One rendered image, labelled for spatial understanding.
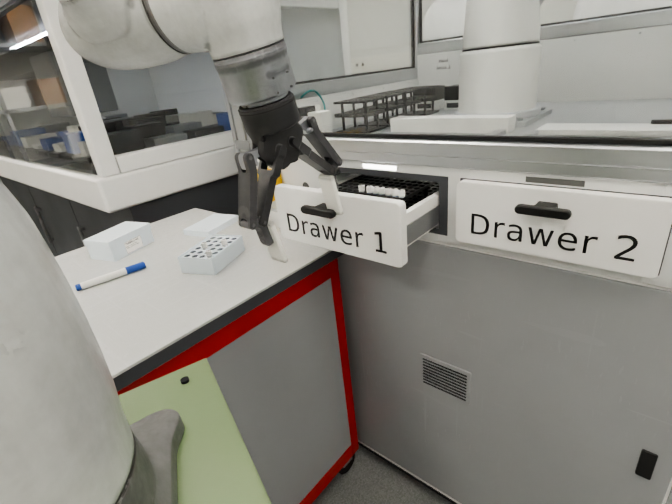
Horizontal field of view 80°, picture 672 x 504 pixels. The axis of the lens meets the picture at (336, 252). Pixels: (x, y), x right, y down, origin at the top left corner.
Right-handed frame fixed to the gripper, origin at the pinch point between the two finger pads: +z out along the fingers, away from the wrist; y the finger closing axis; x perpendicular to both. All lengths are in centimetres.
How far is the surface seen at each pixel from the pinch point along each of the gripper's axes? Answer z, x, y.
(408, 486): 93, 0, 5
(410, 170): 1.6, -4.1, 24.5
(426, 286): 25.2, -7.2, 19.4
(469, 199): 4.7, -16.4, 22.0
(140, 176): 4, 83, 11
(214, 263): 10.7, 26.7, -4.7
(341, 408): 63, 14, 3
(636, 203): 2.5, -39.0, 22.5
